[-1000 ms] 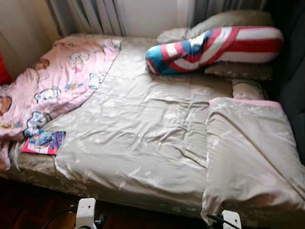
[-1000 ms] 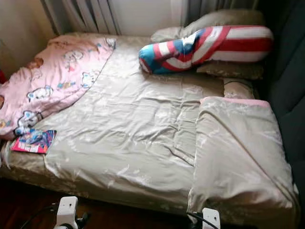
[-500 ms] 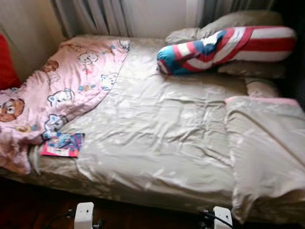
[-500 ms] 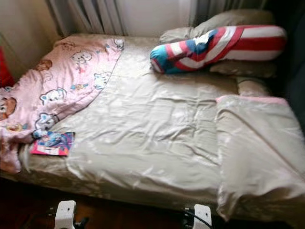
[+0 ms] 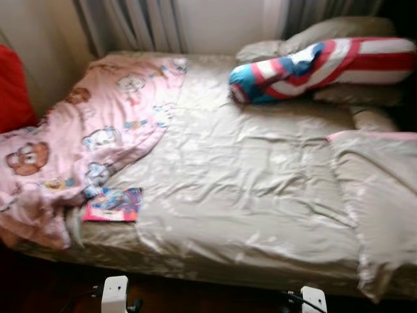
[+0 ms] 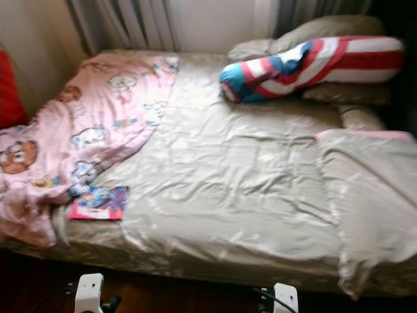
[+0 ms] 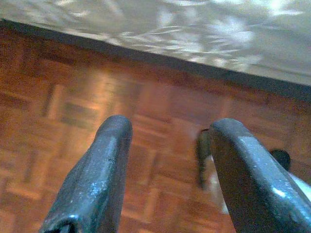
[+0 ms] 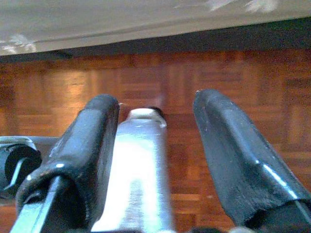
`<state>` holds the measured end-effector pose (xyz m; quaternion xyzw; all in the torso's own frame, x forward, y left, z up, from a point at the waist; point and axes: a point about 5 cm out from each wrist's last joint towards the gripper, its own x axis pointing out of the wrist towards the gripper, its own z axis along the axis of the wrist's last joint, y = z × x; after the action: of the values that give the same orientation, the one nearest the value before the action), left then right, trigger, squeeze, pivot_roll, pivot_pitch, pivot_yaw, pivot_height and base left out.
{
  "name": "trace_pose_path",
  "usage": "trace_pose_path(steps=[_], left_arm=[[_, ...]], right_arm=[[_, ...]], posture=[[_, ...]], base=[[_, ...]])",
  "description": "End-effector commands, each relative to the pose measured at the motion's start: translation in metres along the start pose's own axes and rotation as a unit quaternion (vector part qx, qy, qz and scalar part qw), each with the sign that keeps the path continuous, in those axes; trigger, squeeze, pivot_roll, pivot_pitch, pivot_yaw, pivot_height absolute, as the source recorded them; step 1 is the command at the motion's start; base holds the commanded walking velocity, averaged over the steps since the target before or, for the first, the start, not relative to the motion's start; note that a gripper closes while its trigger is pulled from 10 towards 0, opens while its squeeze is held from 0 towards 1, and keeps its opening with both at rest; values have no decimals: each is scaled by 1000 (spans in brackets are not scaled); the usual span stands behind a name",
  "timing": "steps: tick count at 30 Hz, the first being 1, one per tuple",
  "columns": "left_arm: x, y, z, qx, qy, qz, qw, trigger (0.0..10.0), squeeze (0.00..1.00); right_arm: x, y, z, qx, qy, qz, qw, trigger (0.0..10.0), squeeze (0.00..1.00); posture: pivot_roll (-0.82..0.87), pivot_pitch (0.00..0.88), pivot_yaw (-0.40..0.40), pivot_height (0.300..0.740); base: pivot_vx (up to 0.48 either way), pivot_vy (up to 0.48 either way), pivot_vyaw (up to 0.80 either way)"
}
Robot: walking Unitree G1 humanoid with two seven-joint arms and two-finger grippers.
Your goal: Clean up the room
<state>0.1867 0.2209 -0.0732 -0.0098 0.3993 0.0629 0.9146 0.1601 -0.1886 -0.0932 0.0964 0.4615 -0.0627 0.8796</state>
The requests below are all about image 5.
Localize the colourful paperback book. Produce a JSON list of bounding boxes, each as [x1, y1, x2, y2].
[[80, 187, 143, 223]]

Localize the pink cartoon print blanket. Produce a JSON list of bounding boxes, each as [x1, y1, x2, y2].
[[0, 54, 188, 250]]

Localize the bed with beige floral sheet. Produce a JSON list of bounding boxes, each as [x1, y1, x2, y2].
[[13, 49, 417, 301]]

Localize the folded beige floral duvet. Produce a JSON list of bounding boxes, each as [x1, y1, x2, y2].
[[326, 130, 417, 304]]

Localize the cream piped pillow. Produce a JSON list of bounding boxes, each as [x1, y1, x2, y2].
[[352, 106, 399, 133]]

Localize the large red cushion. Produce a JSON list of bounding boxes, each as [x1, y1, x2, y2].
[[0, 44, 38, 134]]

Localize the beige floral pillow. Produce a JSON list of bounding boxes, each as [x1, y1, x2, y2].
[[313, 83, 408, 107]]

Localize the small pale grey pillow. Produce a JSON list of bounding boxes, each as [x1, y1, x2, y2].
[[236, 40, 285, 64]]

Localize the grey curtain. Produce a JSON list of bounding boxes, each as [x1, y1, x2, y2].
[[280, 0, 385, 37], [73, 0, 186, 56]]

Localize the red white blue striped bolster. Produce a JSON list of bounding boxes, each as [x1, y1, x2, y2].
[[228, 37, 416, 105]]

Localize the large beige pillow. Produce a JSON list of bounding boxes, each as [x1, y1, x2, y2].
[[279, 16, 398, 56]]

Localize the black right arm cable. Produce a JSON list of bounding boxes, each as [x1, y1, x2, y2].
[[281, 291, 326, 313]]

